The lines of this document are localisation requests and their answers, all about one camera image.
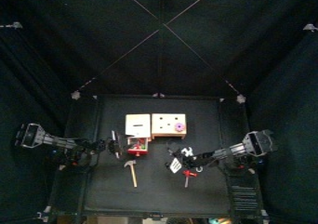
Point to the red toy drawer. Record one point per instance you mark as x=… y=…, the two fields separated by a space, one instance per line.
x=138 y=147

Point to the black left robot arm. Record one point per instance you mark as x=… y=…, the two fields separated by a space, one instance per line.
x=46 y=138

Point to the purple toy gear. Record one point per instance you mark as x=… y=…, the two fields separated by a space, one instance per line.
x=179 y=127

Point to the wooden box with holes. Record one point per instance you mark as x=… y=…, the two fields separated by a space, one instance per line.
x=167 y=125

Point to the wooden box with slot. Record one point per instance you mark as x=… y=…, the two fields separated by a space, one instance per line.
x=138 y=125

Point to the grey frame corner clamp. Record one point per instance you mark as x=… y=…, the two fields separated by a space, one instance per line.
x=265 y=217
x=309 y=27
x=158 y=95
x=15 y=25
x=241 y=98
x=75 y=94
x=44 y=215

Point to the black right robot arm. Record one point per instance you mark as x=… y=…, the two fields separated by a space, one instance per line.
x=249 y=145

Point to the white toy wrench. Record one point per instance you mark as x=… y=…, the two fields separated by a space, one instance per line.
x=187 y=151

